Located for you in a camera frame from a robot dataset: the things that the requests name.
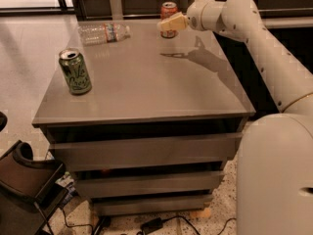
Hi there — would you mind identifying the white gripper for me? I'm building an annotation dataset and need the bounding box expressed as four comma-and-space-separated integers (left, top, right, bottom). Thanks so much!
156, 0, 208, 31

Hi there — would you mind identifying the orange red soda can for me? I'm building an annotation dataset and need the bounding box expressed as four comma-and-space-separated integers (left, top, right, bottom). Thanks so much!
160, 1, 178, 39

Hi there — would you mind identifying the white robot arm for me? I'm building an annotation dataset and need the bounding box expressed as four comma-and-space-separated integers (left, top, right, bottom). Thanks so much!
157, 0, 313, 235

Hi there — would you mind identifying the green La Croix can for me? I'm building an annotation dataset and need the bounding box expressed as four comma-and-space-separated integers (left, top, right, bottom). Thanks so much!
59, 48, 92, 95

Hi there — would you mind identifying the clear plastic water bottle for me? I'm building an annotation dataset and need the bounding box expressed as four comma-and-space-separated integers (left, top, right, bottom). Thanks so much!
78, 23, 130, 45

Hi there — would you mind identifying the grey drawer cabinet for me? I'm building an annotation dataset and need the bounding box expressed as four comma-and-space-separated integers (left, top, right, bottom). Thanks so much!
33, 21, 254, 205

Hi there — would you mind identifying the top grey drawer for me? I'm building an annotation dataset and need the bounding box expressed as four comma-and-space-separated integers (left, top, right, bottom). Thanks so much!
50, 133, 242, 171

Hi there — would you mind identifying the grey drawer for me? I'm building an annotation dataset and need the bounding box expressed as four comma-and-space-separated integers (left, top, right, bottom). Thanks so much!
93, 194, 213, 216
75, 171, 224, 198
50, 133, 242, 171

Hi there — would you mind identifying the bottom grey drawer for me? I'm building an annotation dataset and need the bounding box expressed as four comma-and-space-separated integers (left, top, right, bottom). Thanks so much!
93, 194, 213, 216

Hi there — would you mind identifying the middle grey drawer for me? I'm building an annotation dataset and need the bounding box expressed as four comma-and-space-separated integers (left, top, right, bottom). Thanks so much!
75, 171, 224, 198

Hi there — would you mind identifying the black power adapter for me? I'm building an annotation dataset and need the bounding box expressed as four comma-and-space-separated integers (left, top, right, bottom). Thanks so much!
141, 217, 163, 235

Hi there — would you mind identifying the black chair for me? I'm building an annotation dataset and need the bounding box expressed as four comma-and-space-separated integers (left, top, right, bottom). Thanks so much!
0, 140, 67, 235

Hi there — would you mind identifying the left metal bracket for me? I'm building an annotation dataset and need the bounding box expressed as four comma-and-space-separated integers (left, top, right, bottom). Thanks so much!
110, 0, 123, 21

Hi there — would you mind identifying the black cable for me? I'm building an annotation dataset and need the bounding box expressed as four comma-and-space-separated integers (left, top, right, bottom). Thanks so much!
136, 214, 238, 235

